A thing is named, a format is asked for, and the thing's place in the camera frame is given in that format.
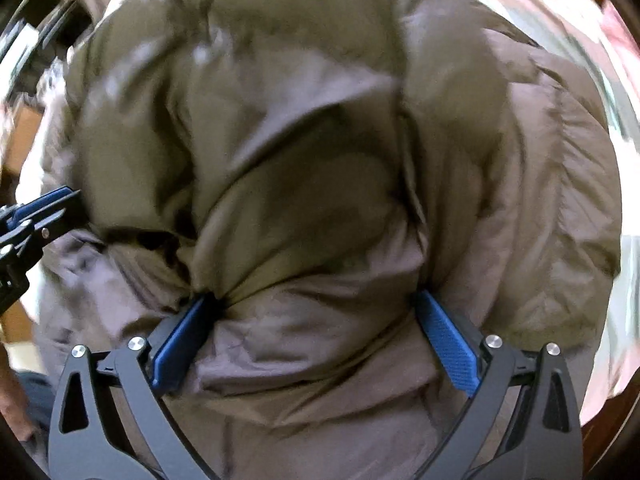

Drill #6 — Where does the wooden cabinet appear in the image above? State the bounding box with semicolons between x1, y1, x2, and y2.
0;102;48;173

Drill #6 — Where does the person's left forearm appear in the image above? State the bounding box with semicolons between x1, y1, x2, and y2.
0;345;32;443

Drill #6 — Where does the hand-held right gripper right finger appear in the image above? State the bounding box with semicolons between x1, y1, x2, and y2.
414;290;583;480

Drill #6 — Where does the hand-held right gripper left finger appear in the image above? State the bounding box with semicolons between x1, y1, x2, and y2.
47;295;221;480

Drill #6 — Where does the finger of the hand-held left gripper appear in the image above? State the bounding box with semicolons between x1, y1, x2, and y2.
0;186;87;261

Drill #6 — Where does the black desk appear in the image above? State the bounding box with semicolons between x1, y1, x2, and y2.
0;0;98;98

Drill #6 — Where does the olive hooded puffer jacket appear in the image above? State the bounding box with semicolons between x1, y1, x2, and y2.
30;0;623;480

